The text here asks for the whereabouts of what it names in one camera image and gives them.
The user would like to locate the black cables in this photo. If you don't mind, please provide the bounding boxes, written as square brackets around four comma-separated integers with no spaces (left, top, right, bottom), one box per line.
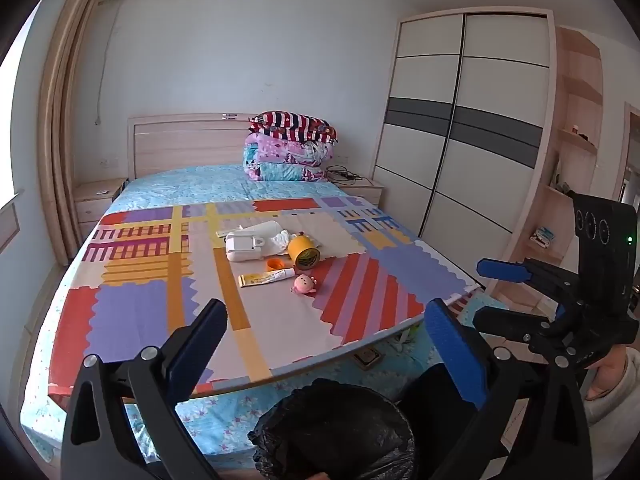
[325,165,362,182]

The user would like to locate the light blue floral bedsheet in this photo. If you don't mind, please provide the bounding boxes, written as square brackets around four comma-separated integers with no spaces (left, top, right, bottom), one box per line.
[20,162,506,463]

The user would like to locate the striped folded blanket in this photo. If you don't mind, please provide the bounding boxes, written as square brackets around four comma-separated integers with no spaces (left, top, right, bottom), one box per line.
[248,110,338,146]

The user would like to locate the white tissue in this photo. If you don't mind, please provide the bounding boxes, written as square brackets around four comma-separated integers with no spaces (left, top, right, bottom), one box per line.
[239,220,295,257]

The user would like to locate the bin with black bag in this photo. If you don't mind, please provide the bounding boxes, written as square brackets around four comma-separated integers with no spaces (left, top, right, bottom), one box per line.
[248,379,418,480]

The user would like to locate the dark shelf item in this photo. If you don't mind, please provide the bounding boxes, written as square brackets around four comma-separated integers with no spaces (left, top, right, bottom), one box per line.
[552,160,573,194]

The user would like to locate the colourful patterned folding table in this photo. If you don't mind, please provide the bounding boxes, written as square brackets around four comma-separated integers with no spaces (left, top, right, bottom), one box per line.
[47,195,488,403]

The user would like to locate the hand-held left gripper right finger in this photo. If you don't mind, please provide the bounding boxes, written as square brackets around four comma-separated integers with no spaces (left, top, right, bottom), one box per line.
[424,298,593,480]

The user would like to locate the person's right forearm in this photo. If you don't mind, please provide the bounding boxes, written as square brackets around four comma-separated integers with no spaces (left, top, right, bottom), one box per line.
[582,355,640,480]

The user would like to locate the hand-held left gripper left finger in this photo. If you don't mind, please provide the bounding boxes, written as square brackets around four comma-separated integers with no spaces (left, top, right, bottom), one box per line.
[60,298,229,480]

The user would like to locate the pink toy figure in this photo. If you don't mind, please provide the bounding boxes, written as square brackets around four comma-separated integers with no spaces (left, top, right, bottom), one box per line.
[291,274,319,296]

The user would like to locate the wooden corner shelf unit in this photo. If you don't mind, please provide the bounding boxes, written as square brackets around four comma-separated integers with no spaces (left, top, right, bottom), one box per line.
[487,25,603,316]

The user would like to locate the wooden nightstand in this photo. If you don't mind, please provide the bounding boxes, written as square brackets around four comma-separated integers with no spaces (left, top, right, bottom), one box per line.
[327,175,386,208]
[73,178,130,241]

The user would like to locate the person's right hand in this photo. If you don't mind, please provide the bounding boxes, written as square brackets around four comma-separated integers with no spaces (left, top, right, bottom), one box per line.
[585,345,630,401]

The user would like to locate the yellow tape roll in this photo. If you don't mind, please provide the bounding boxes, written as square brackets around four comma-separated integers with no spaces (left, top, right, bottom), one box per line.
[286,234,321,267]

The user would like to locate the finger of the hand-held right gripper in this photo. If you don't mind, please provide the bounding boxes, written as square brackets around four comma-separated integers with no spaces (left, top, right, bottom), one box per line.
[476,257,583,311]
[472,306,568,366]

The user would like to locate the wooden bed headboard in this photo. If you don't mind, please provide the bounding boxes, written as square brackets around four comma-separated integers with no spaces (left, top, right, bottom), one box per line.
[127,112,266,181]

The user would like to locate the white sliding door wardrobe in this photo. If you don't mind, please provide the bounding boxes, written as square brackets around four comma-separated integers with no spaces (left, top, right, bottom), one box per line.
[370,7,558,273]

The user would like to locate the phone with patterned case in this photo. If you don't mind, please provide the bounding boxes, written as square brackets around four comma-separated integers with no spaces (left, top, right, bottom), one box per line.
[352,347,385,371]

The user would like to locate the pink and blue folded quilt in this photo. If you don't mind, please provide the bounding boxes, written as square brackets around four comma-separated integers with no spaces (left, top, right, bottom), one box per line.
[242,132,333,183]

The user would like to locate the white plastic box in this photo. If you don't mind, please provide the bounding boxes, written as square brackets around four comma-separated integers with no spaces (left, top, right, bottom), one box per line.
[225,231,266,264]

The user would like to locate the wooden door frame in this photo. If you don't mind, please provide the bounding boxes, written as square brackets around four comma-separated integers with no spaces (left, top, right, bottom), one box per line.
[612,102,640,206]

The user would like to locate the yellow ointment tube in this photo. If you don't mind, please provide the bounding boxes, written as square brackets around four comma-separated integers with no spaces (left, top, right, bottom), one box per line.
[238,268,297,288]

